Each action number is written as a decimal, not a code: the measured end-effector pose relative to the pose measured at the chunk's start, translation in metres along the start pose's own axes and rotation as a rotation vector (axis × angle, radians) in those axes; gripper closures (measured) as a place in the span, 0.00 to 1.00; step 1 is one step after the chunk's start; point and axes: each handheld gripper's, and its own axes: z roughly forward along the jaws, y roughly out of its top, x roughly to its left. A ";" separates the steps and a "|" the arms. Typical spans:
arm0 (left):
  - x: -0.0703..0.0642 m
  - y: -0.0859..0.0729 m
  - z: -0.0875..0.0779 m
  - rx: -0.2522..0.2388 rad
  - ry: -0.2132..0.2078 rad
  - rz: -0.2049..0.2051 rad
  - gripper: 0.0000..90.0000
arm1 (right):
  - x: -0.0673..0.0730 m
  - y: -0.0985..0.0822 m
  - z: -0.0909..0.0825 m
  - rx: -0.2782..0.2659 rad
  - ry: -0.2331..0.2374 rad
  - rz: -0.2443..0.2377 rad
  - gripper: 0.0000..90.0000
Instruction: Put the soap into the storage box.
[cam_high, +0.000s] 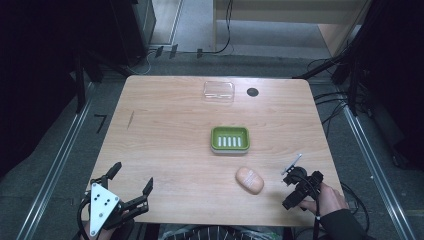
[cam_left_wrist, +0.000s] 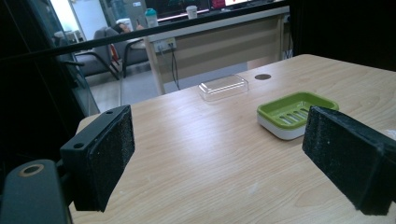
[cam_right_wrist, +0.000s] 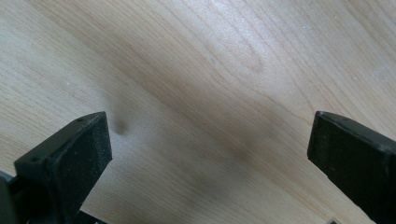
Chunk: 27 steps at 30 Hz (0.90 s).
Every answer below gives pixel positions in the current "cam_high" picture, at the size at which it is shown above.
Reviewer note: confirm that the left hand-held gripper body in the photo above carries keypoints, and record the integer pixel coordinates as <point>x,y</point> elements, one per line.
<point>100,206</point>

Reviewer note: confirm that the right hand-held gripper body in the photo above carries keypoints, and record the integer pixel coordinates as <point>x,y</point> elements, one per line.
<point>301,181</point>

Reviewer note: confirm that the person's left hand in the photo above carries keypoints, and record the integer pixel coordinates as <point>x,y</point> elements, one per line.
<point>106,235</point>

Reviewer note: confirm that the person's right hand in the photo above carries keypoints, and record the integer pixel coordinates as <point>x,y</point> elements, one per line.
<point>330,200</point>

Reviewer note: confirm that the peach soap bar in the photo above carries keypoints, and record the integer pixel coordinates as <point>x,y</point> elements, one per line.
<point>249,180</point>

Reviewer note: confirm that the person's striped clothing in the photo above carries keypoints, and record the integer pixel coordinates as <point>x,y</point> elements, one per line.
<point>216,234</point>

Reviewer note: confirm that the green soap dish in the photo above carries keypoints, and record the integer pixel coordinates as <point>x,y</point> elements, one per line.
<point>230,140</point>

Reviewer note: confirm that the black stand leg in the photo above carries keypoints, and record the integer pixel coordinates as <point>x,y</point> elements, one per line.
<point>352,83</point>
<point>80,83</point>

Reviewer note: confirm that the black round table grommet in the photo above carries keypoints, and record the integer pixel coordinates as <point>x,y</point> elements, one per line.
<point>252,92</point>

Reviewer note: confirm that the clear plastic lid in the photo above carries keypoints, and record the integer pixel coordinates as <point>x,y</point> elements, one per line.
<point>219,91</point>

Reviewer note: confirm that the black power plug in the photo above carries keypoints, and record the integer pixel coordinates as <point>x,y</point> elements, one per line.
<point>159,51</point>
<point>173,51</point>
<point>199,53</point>

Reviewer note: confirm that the black cabinet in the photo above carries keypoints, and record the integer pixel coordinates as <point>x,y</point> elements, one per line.
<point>133,30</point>

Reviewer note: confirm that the light wooden furniture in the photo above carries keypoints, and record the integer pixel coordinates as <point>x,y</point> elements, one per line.
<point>293,20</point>

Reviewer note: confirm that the metal floor rail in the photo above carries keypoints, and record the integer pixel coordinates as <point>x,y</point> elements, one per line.
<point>376,170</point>
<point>55,166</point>

